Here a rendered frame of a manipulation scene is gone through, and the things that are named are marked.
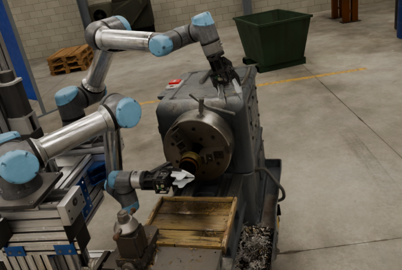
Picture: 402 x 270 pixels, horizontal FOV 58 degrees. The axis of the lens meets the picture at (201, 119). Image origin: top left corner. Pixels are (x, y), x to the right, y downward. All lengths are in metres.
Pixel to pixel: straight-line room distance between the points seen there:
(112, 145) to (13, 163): 0.45
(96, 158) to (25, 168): 0.63
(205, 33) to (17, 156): 0.76
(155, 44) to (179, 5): 10.26
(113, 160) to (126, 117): 0.28
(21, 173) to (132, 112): 0.44
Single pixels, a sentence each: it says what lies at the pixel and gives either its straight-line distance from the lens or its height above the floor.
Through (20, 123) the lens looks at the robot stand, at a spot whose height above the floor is 1.35.
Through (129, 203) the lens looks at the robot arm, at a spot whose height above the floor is 0.98.
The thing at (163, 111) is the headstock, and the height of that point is 1.22.
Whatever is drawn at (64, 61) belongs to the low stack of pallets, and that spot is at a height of 0.31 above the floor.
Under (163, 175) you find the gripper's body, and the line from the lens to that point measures 1.46.
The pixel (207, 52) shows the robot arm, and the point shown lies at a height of 1.54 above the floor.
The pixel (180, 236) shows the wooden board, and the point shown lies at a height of 0.89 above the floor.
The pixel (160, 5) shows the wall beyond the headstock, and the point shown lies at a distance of 11.60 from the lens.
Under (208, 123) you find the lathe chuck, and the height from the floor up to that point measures 1.22.
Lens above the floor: 1.84
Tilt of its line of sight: 22 degrees down
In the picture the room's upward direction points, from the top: 10 degrees counter-clockwise
